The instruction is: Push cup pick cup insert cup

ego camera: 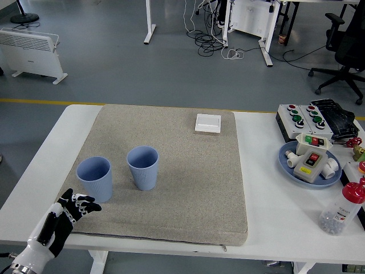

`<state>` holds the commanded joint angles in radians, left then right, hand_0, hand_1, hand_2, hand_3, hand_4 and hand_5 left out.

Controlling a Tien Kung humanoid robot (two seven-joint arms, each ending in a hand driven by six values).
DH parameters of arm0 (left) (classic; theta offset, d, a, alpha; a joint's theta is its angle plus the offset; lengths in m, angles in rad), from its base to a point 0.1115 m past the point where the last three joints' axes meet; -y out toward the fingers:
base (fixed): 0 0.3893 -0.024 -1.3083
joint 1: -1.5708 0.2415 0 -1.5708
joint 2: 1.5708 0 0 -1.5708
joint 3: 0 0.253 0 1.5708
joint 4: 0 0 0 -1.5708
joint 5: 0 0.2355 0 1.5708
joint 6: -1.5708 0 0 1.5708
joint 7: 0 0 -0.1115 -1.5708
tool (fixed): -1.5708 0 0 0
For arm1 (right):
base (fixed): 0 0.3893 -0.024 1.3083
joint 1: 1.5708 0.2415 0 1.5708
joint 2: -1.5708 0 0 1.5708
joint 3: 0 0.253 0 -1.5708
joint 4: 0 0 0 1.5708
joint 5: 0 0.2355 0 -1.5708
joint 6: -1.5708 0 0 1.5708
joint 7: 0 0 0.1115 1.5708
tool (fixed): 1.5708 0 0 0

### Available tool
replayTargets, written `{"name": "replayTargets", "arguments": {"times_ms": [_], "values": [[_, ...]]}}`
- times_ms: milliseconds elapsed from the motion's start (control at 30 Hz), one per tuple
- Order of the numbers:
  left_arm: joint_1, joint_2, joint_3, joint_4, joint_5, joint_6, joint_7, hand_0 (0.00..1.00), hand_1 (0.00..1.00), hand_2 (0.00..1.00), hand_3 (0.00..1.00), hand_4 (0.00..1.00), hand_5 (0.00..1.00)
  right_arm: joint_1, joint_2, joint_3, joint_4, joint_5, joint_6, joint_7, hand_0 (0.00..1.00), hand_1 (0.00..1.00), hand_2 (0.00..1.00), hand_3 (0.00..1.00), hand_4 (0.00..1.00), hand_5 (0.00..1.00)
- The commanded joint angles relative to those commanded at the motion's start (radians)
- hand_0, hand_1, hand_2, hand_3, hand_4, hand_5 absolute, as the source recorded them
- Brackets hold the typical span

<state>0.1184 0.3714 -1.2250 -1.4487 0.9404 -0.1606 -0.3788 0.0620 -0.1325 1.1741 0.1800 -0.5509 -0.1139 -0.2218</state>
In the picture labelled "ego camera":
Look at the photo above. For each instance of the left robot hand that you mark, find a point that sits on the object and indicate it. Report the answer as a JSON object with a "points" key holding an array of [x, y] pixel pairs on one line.
{"points": [[58, 225]]}

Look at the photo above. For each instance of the light blue ribbed cup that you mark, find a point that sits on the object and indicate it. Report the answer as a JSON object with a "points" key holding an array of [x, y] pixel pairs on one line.
{"points": [[98, 188]]}

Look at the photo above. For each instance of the darker blue ribbed cup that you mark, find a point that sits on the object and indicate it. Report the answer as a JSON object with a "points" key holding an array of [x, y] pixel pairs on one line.
{"points": [[145, 179]]}

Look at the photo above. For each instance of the grey-brown mat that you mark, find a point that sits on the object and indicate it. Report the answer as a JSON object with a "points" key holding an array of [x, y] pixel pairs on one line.
{"points": [[176, 177]]}

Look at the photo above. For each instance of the black fan stand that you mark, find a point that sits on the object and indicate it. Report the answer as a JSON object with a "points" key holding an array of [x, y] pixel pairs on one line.
{"points": [[24, 18]]}

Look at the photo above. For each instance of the white table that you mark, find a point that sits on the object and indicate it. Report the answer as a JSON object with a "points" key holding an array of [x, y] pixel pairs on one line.
{"points": [[271, 217]]}

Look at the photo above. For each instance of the white desk leg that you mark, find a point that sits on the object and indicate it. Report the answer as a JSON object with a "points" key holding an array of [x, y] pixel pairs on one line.
{"points": [[265, 51], [149, 28]]}

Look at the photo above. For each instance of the white pipe fitting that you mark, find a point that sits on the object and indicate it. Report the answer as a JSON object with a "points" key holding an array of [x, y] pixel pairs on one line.
{"points": [[292, 162], [330, 168]]}

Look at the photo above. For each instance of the grey four-button control box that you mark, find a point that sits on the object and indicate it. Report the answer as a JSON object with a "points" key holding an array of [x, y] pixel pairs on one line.
{"points": [[288, 122], [325, 132]]}

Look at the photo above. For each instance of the blue plate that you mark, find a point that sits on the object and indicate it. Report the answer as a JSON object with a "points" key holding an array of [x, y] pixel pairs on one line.
{"points": [[310, 185]]}

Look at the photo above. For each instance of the clear bottle red cap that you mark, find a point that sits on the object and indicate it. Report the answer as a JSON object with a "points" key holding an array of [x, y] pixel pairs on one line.
{"points": [[342, 211]]}

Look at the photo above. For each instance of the red drink can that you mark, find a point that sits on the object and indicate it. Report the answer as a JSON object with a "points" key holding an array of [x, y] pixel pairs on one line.
{"points": [[282, 39]]}

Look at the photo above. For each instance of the black plastic tray stack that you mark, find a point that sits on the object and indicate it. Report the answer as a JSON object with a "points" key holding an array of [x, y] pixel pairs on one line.
{"points": [[339, 117]]}

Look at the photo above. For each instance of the emergency stop button box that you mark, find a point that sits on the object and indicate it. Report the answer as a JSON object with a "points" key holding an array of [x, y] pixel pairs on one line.
{"points": [[362, 167]]}

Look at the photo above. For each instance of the black-legged desk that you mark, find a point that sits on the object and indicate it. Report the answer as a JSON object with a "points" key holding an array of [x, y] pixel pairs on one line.
{"points": [[293, 11]]}

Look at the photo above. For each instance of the black office chair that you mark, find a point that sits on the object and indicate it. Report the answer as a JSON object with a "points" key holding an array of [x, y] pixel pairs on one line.
{"points": [[349, 48]]}

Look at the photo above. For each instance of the white wall switch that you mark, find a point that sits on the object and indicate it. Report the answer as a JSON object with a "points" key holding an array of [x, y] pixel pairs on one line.
{"points": [[208, 123]]}

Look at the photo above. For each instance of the cream two-button switch box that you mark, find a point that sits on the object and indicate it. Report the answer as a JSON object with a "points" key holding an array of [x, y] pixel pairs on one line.
{"points": [[303, 171]]}

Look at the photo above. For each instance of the cream three-button switch box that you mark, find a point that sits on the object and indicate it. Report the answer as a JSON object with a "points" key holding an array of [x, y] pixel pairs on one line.
{"points": [[302, 147]]}

